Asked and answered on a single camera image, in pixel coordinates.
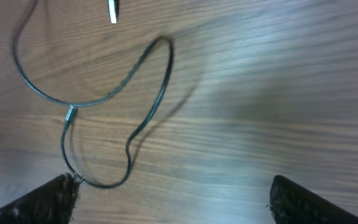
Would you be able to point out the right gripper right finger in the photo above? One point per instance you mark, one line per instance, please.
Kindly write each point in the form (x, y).
(291, 203)

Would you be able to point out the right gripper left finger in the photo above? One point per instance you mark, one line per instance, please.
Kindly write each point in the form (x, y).
(52, 202)

